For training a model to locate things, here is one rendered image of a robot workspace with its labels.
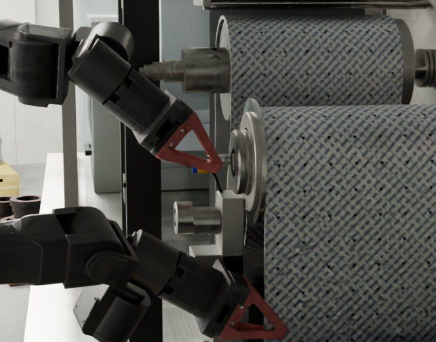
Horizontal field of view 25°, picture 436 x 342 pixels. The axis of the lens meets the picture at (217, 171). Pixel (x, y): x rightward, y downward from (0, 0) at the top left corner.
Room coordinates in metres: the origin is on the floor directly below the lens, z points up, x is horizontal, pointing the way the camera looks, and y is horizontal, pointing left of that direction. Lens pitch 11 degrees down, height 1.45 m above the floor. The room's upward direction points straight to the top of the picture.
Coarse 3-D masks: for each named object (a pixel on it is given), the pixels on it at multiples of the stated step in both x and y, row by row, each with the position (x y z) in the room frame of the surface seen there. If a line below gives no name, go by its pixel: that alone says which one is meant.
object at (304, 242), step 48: (288, 240) 1.07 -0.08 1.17; (336, 240) 1.08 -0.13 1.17; (384, 240) 1.09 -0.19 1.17; (432, 240) 1.09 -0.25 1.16; (288, 288) 1.07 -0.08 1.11; (336, 288) 1.08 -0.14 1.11; (384, 288) 1.09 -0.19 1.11; (432, 288) 1.09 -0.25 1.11; (288, 336) 1.07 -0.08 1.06; (336, 336) 1.08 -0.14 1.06; (384, 336) 1.09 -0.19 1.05; (432, 336) 1.10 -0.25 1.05
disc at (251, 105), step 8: (248, 104) 1.14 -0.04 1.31; (256, 104) 1.10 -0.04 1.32; (256, 112) 1.09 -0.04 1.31; (256, 120) 1.09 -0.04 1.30; (264, 136) 1.07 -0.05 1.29; (264, 144) 1.06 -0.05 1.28; (264, 152) 1.06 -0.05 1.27; (264, 160) 1.06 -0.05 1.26; (264, 168) 1.05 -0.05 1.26; (264, 176) 1.05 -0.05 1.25; (264, 184) 1.06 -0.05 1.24; (264, 192) 1.06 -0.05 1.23; (264, 200) 1.06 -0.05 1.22; (256, 208) 1.09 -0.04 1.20; (248, 216) 1.14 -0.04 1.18; (256, 216) 1.09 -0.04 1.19; (256, 224) 1.10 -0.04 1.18
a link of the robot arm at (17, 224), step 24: (24, 216) 0.99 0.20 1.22; (48, 216) 1.00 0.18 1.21; (72, 216) 1.01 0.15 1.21; (96, 216) 1.02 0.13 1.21; (0, 240) 0.95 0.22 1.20; (24, 240) 0.96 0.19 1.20; (48, 240) 0.96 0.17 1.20; (72, 240) 0.96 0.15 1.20; (96, 240) 0.97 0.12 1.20; (0, 264) 0.95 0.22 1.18; (24, 264) 0.96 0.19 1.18; (48, 264) 0.96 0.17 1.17; (72, 264) 0.97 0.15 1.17
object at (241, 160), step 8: (232, 136) 1.13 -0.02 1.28; (240, 136) 1.11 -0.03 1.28; (248, 136) 1.11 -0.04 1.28; (232, 144) 1.13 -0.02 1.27; (240, 144) 1.10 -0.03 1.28; (248, 144) 1.10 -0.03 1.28; (232, 152) 1.14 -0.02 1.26; (240, 152) 1.09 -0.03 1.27; (248, 152) 1.09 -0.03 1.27; (232, 160) 1.13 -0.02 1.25; (240, 160) 1.09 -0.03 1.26; (248, 160) 1.09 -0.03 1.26; (232, 168) 1.14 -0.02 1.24; (240, 168) 1.09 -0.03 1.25; (248, 168) 1.09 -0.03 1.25; (232, 176) 1.13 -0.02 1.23; (240, 176) 1.09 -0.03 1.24; (248, 176) 1.09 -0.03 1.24; (232, 184) 1.13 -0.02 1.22; (240, 184) 1.09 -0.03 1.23; (248, 184) 1.09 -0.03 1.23; (240, 192) 1.11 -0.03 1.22; (248, 192) 1.11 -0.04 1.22
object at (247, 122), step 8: (248, 112) 1.13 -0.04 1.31; (248, 120) 1.11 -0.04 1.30; (240, 128) 1.17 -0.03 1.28; (248, 128) 1.11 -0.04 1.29; (256, 128) 1.09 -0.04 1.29; (256, 136) 1.08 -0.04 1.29; (256, 144) 1.08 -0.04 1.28; (256, 152) 1.07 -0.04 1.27; (256, 160) 1.07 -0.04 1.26; (256, 168) 1.07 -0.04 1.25; (256, 176) 1.07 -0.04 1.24; (256, 184) 1.07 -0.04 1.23; (256, 192) 1.08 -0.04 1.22; (248, 200) 1.11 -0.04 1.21; (256, 200) 1.08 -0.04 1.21; (248, 208) 1.11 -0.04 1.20
